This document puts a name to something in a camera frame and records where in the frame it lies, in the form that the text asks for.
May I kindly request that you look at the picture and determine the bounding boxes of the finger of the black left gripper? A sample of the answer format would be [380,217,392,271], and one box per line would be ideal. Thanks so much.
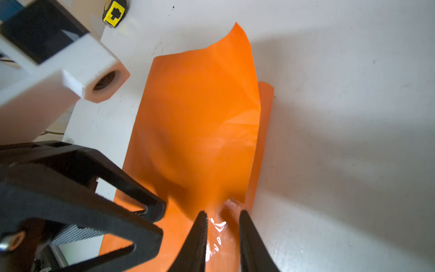
[1,141,166,223]
[1,180,163,272]

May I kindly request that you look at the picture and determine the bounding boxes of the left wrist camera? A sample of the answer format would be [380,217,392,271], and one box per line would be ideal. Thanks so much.
[1,1,130,145]

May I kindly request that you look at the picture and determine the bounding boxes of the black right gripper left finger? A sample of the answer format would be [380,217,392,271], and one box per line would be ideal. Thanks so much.
[168,211,208,272]

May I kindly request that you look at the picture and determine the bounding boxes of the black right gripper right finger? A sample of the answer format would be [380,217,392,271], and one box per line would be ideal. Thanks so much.
[239,210,279,272]

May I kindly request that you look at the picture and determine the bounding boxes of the yellow tape measure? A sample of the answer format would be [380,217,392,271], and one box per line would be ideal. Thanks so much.
[102,0,128,28]

